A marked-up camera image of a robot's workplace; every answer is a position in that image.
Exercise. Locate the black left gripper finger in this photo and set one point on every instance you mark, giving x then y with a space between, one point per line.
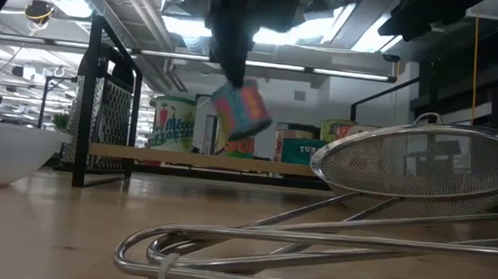
234 59

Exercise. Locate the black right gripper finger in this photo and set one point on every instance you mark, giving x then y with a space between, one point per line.
397 29

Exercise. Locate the mixed vegetables can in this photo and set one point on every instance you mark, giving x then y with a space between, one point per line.
173 125

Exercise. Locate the teal tuna fish can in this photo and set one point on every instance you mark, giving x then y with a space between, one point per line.
303 152

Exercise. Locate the long LED light bar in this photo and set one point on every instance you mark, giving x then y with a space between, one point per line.
346 73

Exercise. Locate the large metal mesh strainer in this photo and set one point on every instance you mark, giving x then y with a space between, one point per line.
405 163

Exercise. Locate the green potted plant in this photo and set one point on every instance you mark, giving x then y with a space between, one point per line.
60 121

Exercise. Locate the white zip tie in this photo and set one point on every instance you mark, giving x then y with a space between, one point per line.
162 274

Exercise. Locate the white round bowl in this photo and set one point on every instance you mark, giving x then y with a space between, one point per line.
6 157

